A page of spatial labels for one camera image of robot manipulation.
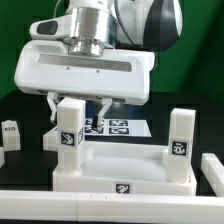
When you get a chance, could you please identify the white desk tabletop tray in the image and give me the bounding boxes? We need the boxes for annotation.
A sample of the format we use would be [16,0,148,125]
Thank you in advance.
[53,141,197,196]

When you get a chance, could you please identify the white fence bar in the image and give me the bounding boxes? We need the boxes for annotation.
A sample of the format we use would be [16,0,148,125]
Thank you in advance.
[201,153,224,197]
[0,190,224,224]

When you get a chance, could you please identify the white left fence piece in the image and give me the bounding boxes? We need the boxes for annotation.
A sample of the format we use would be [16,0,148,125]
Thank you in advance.
[0,147,5,168]

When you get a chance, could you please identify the white front fence bar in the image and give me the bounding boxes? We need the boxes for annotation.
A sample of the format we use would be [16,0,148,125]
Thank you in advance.
[0,190,224,224]

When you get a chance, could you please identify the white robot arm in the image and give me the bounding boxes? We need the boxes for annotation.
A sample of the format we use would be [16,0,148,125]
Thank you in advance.
[14,0,183,129]

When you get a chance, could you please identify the white cable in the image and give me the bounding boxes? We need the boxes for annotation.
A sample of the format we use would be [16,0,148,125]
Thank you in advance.
[54,0,66,16]

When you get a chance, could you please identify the white marker sheet with tags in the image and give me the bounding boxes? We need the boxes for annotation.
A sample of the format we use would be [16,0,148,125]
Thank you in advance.
[85,118,151,137]

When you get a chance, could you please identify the white right fence bar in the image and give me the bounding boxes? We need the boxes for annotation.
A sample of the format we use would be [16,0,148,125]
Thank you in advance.
[201,153,224,197]

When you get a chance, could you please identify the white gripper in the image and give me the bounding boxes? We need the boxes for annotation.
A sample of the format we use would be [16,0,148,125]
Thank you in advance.
[14,19,155,131]

